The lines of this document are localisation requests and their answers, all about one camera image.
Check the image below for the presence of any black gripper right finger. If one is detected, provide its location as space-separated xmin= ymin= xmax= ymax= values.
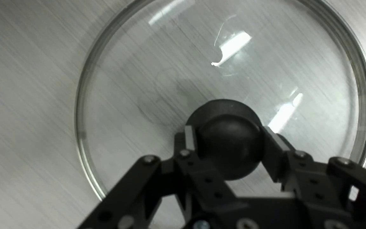
xmin=261 ymin=125 xmax=366 ymax=229

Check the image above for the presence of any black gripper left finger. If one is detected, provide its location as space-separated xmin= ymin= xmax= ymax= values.
xmin=77 ymin=124 xmax=244 ymax=229

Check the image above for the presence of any glass lid with black knob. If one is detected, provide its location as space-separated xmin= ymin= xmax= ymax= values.
xmin=74 ymin=0 xmax=366 ymax=203

